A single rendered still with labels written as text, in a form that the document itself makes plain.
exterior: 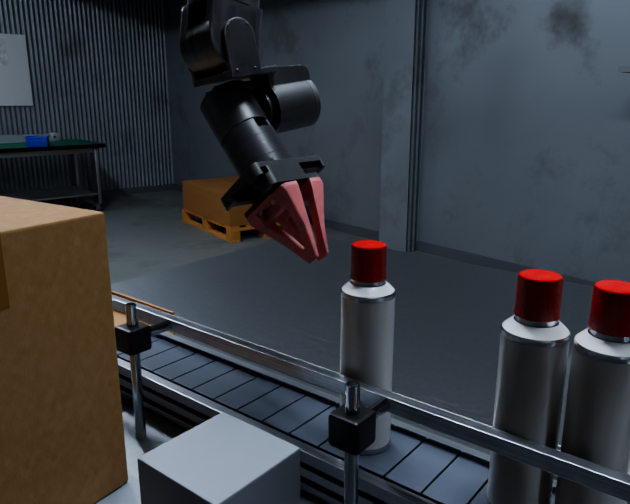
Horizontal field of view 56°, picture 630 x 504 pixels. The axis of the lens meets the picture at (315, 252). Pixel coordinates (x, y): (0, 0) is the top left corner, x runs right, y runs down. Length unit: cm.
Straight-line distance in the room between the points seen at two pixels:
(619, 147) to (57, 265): 371
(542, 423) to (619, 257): 360
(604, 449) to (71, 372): 43
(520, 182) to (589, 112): 64
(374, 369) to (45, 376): 28
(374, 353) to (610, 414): 20
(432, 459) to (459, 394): 24
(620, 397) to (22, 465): 46
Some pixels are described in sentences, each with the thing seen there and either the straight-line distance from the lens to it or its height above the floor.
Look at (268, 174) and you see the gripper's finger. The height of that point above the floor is 115.
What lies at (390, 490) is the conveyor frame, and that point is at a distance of 57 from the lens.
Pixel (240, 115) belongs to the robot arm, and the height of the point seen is 120.
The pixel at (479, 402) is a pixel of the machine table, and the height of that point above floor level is 83.
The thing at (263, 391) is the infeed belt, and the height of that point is 88.
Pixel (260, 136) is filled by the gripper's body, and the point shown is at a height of 118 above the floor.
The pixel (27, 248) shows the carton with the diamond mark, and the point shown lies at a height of 110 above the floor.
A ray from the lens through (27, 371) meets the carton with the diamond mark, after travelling 54.
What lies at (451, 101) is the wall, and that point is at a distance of 465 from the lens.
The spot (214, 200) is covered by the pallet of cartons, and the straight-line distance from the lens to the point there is 539.
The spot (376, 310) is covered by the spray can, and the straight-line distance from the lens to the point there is 55.
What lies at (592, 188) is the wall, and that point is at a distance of 410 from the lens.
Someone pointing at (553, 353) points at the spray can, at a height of 103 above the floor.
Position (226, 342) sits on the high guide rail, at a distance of 66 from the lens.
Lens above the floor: 122
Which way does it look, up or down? 15 degrees down
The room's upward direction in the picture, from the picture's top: straight up
